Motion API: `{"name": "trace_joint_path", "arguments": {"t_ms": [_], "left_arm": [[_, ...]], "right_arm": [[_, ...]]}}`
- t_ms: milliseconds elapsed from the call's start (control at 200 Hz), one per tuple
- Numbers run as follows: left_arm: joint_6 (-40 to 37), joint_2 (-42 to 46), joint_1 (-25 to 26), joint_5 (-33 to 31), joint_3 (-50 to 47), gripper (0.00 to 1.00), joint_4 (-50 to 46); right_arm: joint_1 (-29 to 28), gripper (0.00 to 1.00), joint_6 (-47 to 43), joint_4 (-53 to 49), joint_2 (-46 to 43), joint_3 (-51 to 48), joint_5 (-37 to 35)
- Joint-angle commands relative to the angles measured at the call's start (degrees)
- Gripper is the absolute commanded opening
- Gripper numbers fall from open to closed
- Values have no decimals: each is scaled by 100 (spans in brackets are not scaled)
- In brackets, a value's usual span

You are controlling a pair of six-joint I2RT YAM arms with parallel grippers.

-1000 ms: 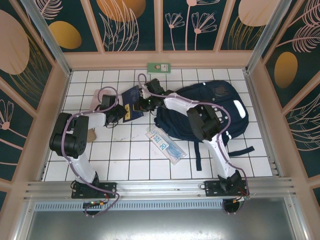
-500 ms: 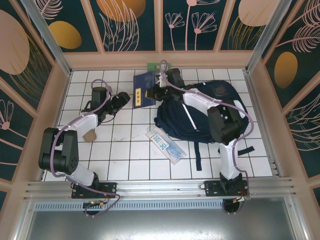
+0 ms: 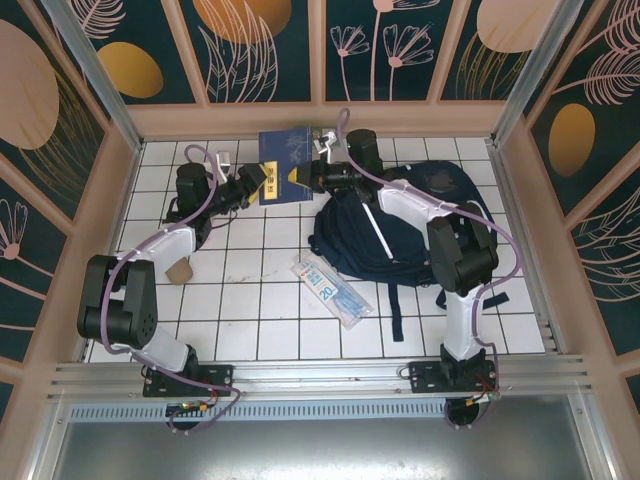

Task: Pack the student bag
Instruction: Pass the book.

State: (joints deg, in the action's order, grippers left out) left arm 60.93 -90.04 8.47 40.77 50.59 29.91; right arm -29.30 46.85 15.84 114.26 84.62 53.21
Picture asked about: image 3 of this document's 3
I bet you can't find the dark blue book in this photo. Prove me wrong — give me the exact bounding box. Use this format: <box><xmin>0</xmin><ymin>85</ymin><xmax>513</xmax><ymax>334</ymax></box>
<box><xmin>257</xmin><ymin>126</ymin><xmax>327</xmax><ymax>207</ymax></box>

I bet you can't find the navy blue backpack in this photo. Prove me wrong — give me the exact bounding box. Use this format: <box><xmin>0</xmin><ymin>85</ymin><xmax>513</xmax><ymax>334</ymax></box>
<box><xmin>307</xmin><ymin>159</ymin><xmax>510</xmax><ymax>344</ymax></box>

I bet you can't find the tan glasses case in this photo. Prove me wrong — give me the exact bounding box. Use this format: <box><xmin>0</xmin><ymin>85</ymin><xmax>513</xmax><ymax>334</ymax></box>
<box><xmin>166</xmin><ymin>257</ymin><xmax>195</xmax><ymax>287</ymax></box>

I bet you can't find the clear packet of blue items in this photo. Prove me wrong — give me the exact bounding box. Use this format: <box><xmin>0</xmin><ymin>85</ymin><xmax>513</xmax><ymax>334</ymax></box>
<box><xmin>290</xmin><ymin>251</ymin><xmax>376</xmax><ymax>330</ymax></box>

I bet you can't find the grey metal sheet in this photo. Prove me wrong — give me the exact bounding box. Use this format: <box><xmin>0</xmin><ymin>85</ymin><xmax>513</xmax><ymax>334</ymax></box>
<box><xmin>29</xmin><ymin>419</ymin><xmax>616</xmax><ymax>480</ymax></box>

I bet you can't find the aluminium corner post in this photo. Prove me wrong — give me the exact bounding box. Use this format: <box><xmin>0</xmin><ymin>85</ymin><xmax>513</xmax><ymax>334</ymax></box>
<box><xmin>42</xmin><ymin>0</ymin><xmax>146</xmax><ymax>154</ymax></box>
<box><xmin>488</xmin><ymin>0</ymin><xmax>561</xmax><ymax>147</ymax></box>

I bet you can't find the aluminium side rail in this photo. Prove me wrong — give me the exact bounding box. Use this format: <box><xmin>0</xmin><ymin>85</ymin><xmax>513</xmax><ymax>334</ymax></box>
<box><xmin>485</xmin><ymin>138</ymin><xmax>569</xmax><ymax>357</ymax></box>

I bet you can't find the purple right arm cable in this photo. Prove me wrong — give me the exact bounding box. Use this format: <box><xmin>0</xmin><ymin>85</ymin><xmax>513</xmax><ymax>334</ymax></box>
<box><xmin>337</xmin><ymin>107</ymin><xmax>525</xmax><ymax>431</ymax></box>

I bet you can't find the aluminium mounting rail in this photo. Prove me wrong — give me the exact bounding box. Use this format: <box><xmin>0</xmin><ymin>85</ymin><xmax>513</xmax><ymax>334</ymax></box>
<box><xmin>47</xmin><ymin>354</ymin><xmax>596</xmax><ymax>401</ymax></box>

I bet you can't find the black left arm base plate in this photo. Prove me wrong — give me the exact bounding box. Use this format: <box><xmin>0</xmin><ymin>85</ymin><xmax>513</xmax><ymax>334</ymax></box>
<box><xmin>142</xmin><ymin>363</ymin><xmax>235</xmax><ymax>399</ymax></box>

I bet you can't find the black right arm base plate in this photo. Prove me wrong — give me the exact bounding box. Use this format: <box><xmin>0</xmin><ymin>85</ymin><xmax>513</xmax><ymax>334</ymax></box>
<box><xmin>408</xmin><ymin>359</ymin><xmax>502</xmax><ymax>397</ymax></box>

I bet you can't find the slotted metal cable tray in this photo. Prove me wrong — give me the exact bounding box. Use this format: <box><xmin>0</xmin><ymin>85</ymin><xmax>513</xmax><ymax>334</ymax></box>
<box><xmin>67</xmin><ymin>402</ymin><xmax>576</xmax><ymax>425</ymax></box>

